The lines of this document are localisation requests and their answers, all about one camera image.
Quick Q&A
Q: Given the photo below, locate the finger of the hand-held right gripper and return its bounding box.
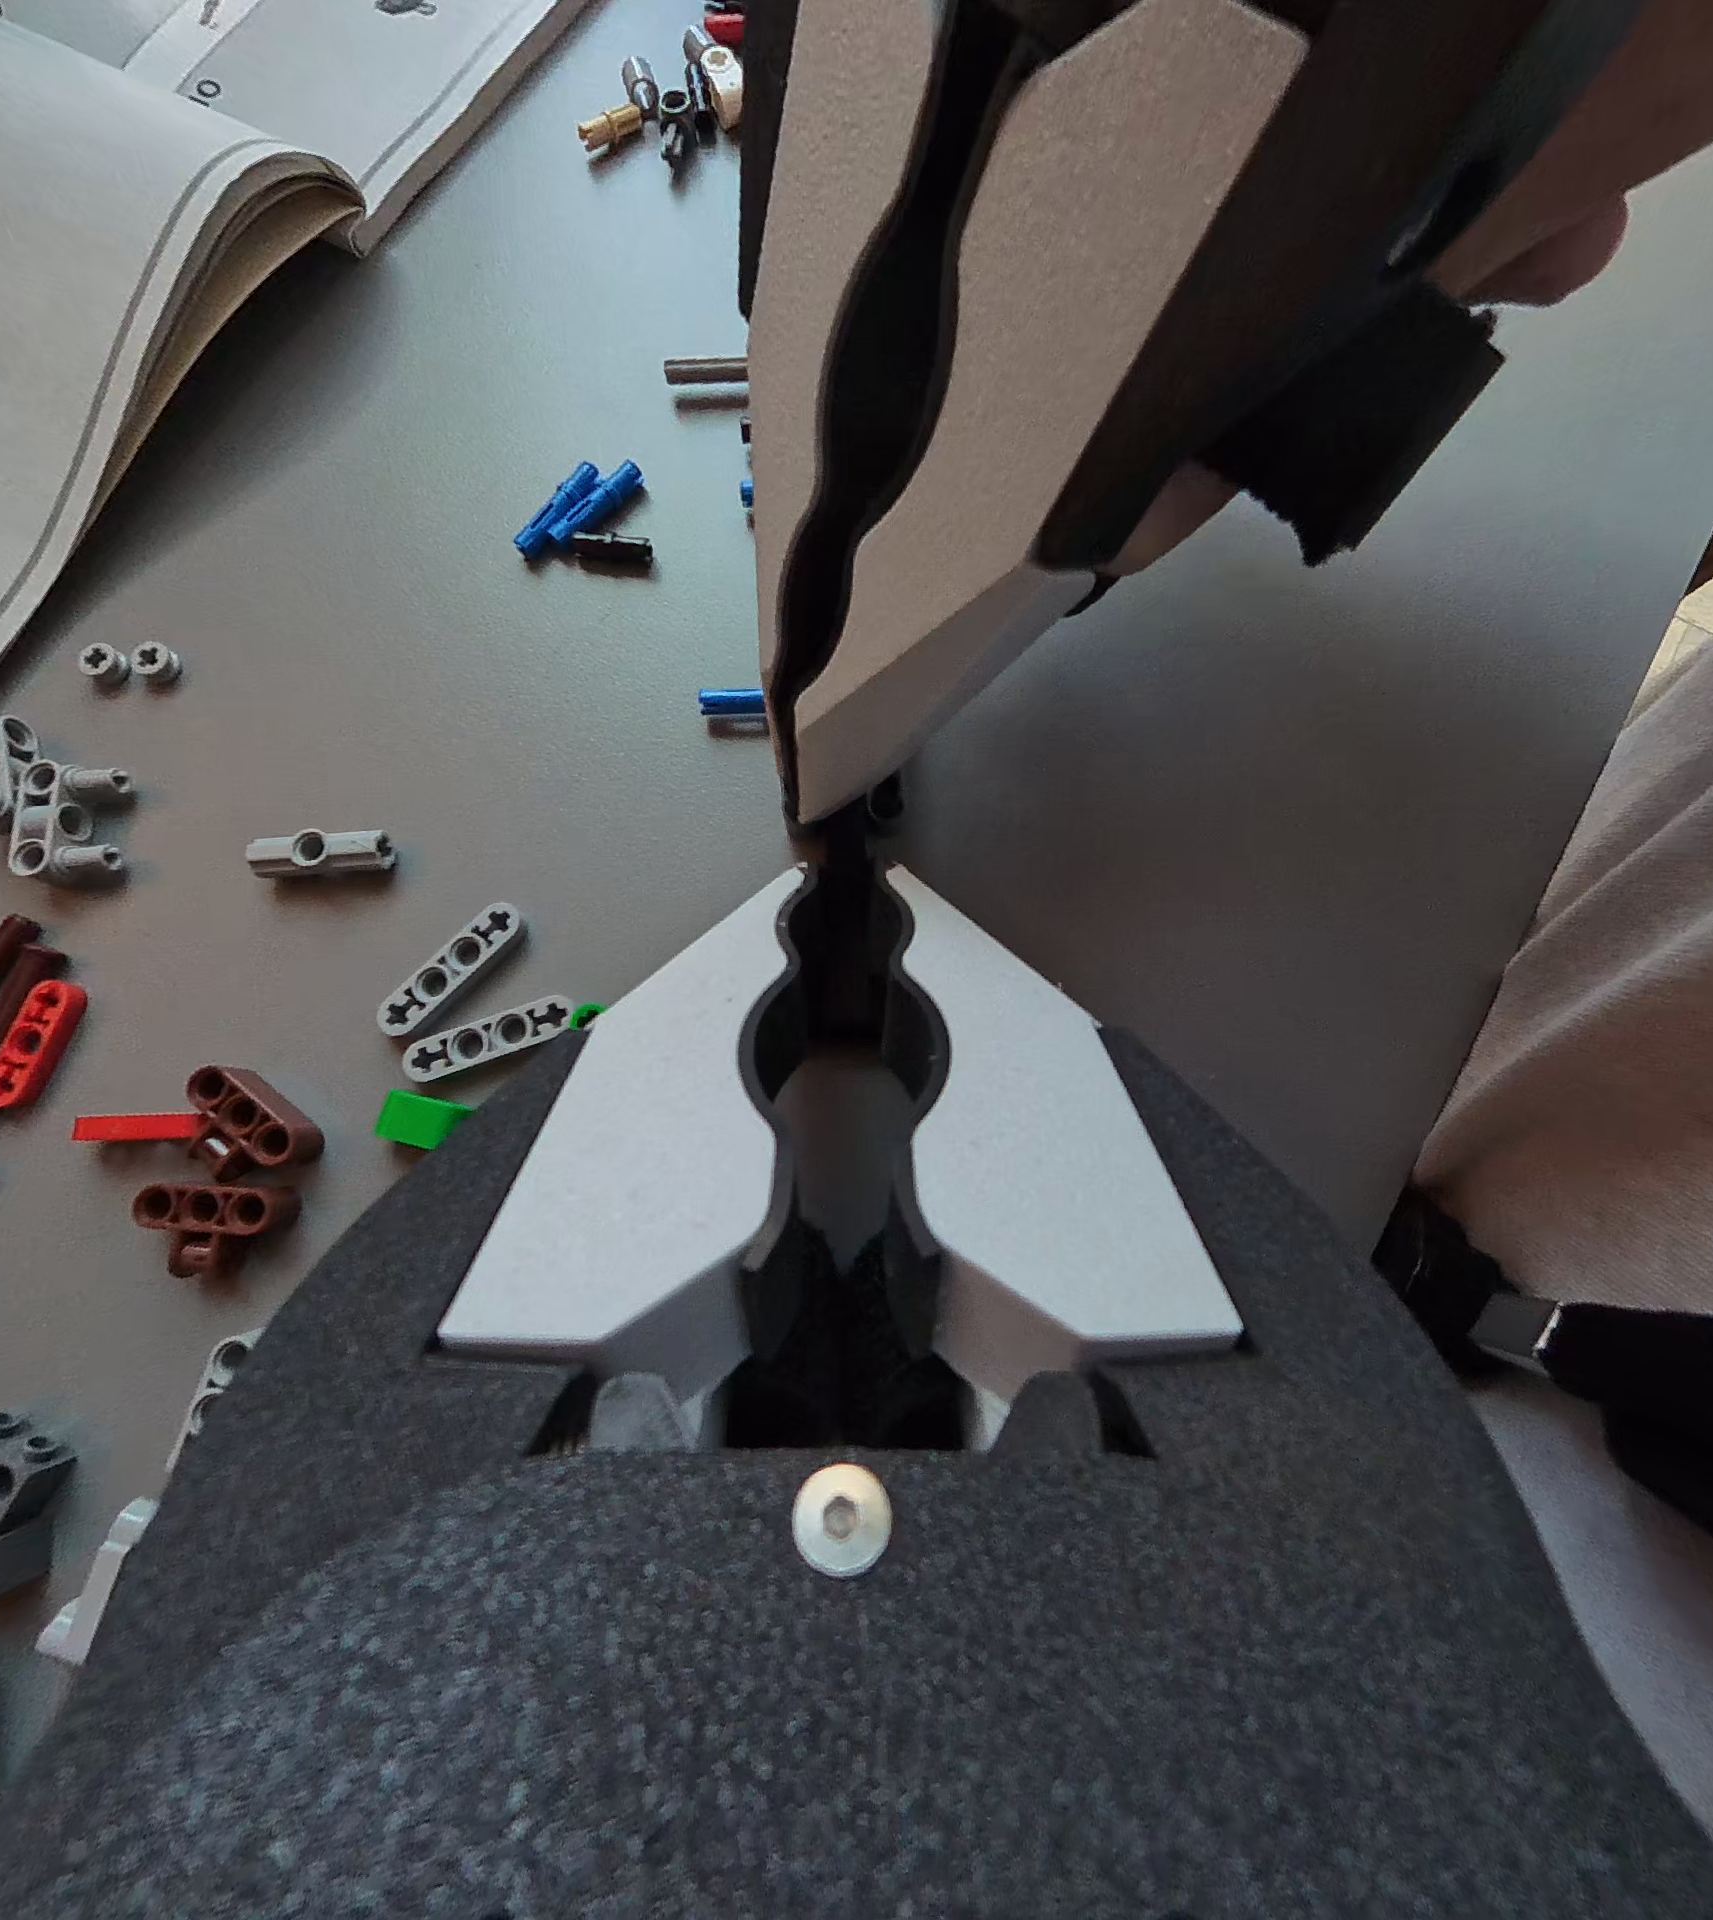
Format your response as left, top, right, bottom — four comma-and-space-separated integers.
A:
738, 0, 1015, 825
789, 0, 1314, 825

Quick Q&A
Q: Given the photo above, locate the black strap with metal clip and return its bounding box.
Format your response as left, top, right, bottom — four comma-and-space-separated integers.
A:
1370, 1190, 1713, 1535

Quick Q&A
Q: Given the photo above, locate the person's right hand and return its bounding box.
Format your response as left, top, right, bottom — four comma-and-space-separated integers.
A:
1427, 0, 1713, 310

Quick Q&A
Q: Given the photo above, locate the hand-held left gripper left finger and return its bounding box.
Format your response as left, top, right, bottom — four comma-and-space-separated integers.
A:
433, 862, 835, 1451

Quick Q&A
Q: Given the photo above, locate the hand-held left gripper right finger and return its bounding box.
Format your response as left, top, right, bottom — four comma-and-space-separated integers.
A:
871, 862, 1250, 1451

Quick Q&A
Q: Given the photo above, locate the white lego angled beam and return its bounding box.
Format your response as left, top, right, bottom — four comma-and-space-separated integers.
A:
36, 1495, 166, 1669

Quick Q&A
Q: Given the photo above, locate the blue lego pin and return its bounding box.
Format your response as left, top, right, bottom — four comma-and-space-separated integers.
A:
554, 457, 646, 537
513, 462, 605, 563

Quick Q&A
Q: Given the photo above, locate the light grey bent lego connector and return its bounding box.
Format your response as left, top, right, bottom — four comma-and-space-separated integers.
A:
164, 1326, 266, 1482

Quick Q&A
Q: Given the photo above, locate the light grey lego axle connector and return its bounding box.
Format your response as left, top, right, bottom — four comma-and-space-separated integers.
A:
245, 823, 402, 887

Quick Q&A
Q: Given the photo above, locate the grey thin lego liftarm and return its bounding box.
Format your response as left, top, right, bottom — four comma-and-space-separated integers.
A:
400, 990, 576, 1086
375, 900, 528, 1043

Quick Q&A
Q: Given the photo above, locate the lego instruction booklet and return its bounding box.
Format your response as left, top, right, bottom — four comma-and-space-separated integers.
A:
0, 0, 602, 793

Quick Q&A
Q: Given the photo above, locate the brown lego liftarm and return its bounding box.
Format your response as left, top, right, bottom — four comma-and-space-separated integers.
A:
185, 1063, 327, 1174
130, 1177, 304, 1283

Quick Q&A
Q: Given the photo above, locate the red thin lego liftarm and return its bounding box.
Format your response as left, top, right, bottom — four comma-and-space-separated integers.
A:
0, 978, 91, 1110

